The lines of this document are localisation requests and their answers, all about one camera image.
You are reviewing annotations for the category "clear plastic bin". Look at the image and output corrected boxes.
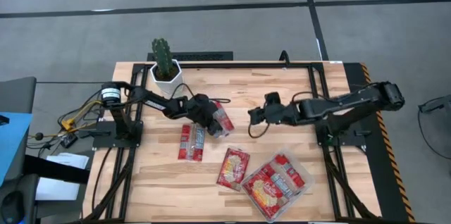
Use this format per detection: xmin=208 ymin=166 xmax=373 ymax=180
xmin=240 ymin=148 xmax=316 ymax=224

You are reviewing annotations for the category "red popcorn bag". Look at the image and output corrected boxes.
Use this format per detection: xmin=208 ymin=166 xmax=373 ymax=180
xmin=267 ymin=153 xmax=307 ymax=200
xmin=216 ymin=147 xmax=251 ymax=192
xmin=242 ymin=169 xmax=290 ymax=220
xmin=178 ymin=123 xmax=206 ymax=162
xmin=210 ymin=99 xmax=236 ymax=139

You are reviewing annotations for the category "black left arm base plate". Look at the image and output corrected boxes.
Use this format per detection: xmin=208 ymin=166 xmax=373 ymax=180
xmin=92 ymin=120 xmax=144 ymax=149

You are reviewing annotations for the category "black aluminium table frame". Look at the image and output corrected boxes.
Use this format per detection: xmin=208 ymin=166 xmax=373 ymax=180
xmin=82 ymin=61 xmax=381 ymax=223

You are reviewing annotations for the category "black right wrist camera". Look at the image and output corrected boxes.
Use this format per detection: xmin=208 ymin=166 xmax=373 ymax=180
xmin=264 ymin=92 xmax=282 ymax=107

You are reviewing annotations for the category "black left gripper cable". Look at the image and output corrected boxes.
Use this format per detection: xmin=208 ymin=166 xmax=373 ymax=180
xmin=172 ymin=82 xmax=232 ymax=104

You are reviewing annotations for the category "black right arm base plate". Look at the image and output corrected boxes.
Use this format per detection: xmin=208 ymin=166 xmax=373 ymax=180
xmin=315 ymin=111 xmax=376 ymax=147

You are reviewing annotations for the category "yellow and orange cable bundle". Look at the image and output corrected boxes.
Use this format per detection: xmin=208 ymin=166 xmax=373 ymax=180
xmin=56 ymin=89 xmax=106 ymax=133

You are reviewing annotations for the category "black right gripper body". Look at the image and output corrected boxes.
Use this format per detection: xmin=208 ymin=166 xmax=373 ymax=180
xmin=262 ymin=102 xmax=297 ymax=126

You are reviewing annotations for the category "white paper sheet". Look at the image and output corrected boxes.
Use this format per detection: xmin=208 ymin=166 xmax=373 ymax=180
xmin=35 ymin=152 xmax=91 ymax=202

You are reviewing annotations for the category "blue panel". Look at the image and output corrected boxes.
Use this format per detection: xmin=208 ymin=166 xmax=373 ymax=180
xmin=0 ymin=111 xmax=33 ymax=186

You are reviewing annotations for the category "black strap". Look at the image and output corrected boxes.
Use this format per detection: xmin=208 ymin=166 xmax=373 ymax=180
xmin=23 ymin=155 xmax=91 ymax=185

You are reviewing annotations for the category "white plant pot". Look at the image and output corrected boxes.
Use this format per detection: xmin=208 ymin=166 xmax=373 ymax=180
xmin=149 ymin=58 xmax=184 ymax=95

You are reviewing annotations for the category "black mat with hazard stripe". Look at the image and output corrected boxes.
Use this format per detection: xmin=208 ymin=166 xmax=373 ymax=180
xmin=343 ymin=62 xmax=416 ymax=223

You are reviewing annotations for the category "small black box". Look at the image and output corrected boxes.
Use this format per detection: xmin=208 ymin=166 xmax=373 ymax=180
xmin=60 ymin=134 xmax=78 ymax=149

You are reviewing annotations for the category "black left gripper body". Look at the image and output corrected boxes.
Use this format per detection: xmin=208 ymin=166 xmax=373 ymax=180
xmin=185 ymin=92 xmax=218 ymax=132

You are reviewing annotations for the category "green cactus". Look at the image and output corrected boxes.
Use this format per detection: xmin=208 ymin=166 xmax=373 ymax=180
xmin=151 ymin=37 xmax=174 ymax=77

